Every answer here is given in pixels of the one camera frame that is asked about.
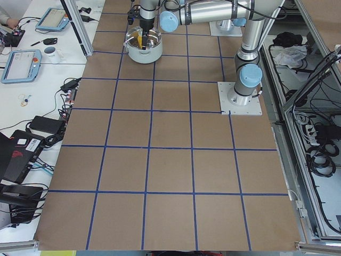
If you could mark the small black adapter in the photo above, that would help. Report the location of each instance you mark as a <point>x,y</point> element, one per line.
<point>72,84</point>

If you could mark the black cloth bundle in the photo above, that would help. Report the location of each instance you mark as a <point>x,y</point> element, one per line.
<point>287,39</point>

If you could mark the blue teach pendant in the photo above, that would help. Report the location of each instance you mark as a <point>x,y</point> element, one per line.
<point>22,66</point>
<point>53,20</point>

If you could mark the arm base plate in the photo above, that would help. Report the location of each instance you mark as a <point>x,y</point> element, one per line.
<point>233,104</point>
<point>224,28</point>

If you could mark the right aluminium frame rack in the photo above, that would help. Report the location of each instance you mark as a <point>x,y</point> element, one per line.
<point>307,112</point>

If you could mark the lower blue teach pendant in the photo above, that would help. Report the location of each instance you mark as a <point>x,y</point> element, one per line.
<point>22,66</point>

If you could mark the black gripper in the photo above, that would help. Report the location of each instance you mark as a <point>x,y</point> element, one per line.
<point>146,24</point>

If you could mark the black power brick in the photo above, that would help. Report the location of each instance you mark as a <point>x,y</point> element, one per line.
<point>48,125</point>

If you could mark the black docking device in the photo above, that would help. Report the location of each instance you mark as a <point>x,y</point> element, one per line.
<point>23,201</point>

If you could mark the yellow corn cob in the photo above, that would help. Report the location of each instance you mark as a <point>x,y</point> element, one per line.
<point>139,41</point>

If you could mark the pale green cooking pot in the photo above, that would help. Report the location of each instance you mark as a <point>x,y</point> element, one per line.
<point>154,45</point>

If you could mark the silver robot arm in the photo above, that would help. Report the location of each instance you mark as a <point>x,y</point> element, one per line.
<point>255,17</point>

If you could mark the white mug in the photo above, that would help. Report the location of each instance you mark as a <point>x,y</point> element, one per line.
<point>54,55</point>

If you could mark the white power strip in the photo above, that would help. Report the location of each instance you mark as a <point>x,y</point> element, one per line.
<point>68,100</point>

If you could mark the upper blue teach pendant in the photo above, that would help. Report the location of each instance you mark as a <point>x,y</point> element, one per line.
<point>53,20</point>

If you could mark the person's hand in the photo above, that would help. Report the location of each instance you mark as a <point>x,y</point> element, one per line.
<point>12,23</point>

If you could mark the white crumpled cloth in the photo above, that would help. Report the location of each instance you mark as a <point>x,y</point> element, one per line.
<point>291,56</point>

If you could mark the left aluminium frame post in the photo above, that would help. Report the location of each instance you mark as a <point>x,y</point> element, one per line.
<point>75,19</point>

